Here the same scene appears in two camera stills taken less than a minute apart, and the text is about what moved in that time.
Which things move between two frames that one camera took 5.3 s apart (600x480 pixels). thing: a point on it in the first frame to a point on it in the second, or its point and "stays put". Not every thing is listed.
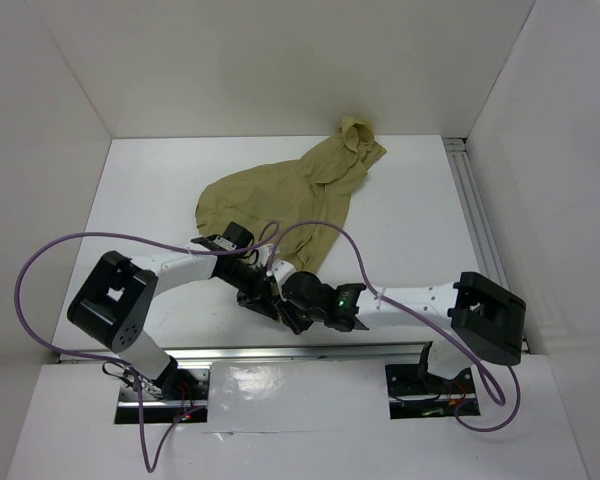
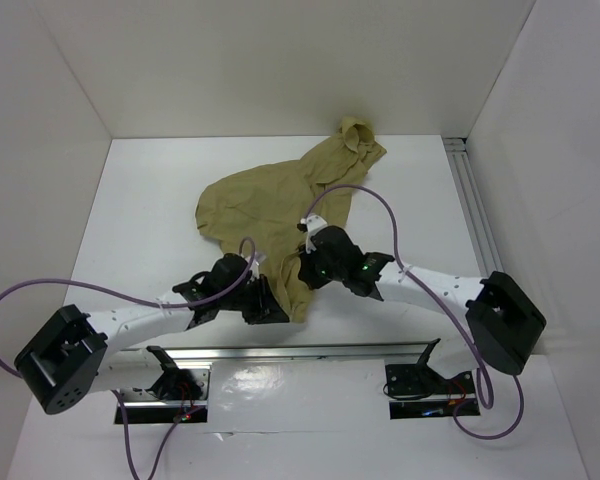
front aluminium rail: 257,353 stays put
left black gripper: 258,297 to 266,308
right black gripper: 285,307 to 307,272
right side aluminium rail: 464,170 stays put
